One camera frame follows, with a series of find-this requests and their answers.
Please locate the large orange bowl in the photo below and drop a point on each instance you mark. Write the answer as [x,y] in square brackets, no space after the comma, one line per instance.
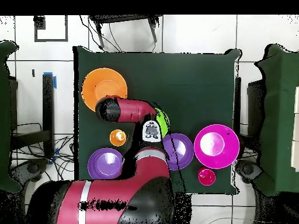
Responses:
[93,84]

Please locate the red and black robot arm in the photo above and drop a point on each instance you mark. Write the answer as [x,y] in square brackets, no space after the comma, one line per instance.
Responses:
[112,193]

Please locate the green bowl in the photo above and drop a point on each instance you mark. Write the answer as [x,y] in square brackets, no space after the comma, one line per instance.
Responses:
[164,121]

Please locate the orange cup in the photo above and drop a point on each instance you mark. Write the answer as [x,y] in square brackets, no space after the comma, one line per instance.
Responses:
[114,138]

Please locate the purple bowl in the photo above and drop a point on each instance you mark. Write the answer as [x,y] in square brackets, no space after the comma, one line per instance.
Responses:
[102,163]
[184,151]

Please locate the dark green table cloth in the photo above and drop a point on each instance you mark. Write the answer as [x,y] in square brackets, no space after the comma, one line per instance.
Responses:
[198,93]

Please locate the red cup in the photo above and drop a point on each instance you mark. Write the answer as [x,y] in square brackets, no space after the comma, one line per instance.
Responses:
[206,176]

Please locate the large pink bowl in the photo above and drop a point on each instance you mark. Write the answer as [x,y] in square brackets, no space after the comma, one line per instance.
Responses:
[224,158]

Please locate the blue tape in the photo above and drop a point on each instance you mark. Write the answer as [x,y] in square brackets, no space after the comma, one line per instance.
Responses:
[55,82]

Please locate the black stand foot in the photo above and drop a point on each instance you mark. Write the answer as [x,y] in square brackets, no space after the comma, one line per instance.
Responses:
[32,168]
[247,169]

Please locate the black chair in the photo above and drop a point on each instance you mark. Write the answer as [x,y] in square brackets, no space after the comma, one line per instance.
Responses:
[123,18]

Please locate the green cloth side table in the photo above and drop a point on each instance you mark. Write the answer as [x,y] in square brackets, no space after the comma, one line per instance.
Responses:
[4,116]
[278,116]

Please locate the white boxes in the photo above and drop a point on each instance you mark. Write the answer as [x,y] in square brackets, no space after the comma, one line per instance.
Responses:
[296,128]

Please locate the black table frame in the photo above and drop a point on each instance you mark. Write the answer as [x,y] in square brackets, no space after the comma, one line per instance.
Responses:
[255,105]
[48,105]

